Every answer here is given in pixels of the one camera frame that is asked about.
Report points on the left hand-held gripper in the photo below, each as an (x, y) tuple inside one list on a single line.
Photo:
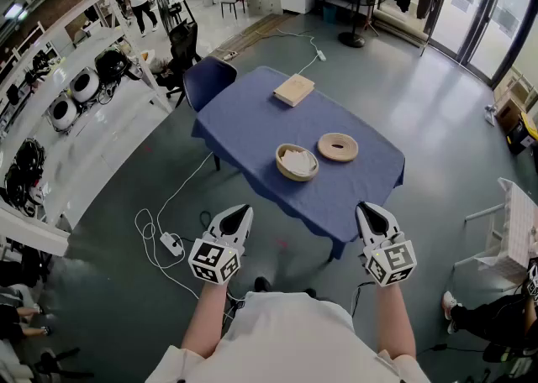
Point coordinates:
[(214, 261)]

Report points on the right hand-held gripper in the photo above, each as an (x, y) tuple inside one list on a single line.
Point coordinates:
[(391, 263)]

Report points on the white cloth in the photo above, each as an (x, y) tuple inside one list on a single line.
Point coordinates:
[(297, 163)]

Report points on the person's right forearm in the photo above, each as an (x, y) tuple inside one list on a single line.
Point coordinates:
[(395, 318)]

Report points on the person's left forearm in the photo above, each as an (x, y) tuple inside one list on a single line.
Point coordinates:
[(206, 318)]

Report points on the white power strip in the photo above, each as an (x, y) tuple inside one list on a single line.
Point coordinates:
[(171, 244), (229, 54), (321, 55)]

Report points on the person's black shoe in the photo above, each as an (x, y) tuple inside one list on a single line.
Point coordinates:
[(262, 284)]

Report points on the woven oval basket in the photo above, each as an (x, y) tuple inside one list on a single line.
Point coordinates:
[(283, 169)]

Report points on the woven round lid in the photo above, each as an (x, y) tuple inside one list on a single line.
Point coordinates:
[(328, 152)]

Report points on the table with blue cloth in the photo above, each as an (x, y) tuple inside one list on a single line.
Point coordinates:
[(260, 129)]

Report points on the person's white shirt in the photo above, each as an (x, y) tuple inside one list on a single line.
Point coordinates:
[(286, 343)]

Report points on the white side table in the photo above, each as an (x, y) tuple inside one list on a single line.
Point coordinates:
[(515, 230)]

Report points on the blue chair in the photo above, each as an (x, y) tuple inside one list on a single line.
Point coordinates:
[(208, 81)]

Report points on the beige book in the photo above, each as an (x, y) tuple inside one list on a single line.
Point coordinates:
[(293, 89)]

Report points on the black and yellow toolbox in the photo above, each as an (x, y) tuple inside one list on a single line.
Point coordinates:
[(523, 135)]

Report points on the cardboard box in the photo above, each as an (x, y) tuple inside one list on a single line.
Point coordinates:
[(508, 114)]

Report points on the black office chair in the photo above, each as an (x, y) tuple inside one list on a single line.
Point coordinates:
[(183, 51)]

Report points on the white shelf unit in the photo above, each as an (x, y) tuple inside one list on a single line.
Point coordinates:
[(67, 121)]

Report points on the black helmet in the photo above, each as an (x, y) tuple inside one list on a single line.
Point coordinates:
[(110, 65)]

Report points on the white round device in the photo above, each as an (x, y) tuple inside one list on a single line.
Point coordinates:
[(64, 112), (85, 85)]

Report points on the teal bin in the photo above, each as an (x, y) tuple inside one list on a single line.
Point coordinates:
[(329, 14)]

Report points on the black floor fan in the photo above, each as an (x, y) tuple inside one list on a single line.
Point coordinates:
[(165, 9)]

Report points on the glass door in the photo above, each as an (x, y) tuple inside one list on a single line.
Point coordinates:
[(479, 12)]

